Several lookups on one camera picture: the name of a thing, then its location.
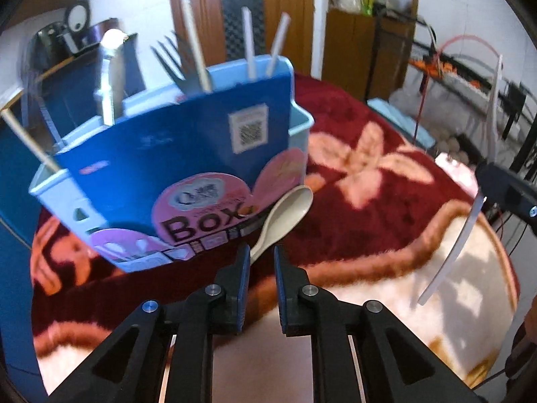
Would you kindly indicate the red floral blanket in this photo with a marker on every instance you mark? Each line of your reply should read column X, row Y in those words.
column 377, row 226

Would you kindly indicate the wooden chopstick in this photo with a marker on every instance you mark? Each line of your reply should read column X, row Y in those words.
column 29, row 140
column 195, row 46

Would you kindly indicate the black kitchen appliance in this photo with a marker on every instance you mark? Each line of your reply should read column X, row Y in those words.
column 48, row 44

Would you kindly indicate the round dial scale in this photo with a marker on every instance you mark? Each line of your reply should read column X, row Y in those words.
column 77, row 16

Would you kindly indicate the metal table knife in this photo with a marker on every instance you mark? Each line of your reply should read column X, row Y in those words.
column 111, row 75

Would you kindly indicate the small metal fork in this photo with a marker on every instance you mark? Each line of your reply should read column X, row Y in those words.
column 249, row 46

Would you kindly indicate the blue utensil holder box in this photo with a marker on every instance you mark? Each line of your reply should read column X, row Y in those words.
column 188, row 134

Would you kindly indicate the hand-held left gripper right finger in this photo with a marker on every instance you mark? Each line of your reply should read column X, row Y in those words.
column 280, row 294

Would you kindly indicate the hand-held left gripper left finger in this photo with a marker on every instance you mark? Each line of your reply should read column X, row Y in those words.
column 244, row 294

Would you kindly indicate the large metal fork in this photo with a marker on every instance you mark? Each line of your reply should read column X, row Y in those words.
column 184, row 75

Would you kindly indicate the light blue folded cloth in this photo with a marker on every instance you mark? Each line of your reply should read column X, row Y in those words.
column 398, row 117

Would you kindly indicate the wooden cabinet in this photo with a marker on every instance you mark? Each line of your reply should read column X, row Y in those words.
column 348, row 58

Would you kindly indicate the beige plastic knife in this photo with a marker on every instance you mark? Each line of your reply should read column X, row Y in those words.
column 457, row 243

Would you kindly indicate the beige plastic fork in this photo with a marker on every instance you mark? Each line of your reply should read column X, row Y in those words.
column 277, row 46

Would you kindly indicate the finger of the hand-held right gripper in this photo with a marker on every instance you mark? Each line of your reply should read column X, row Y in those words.
column 512, row 193

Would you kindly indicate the beige plastic spoon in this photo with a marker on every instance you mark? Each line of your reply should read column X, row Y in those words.
column 289, row 210

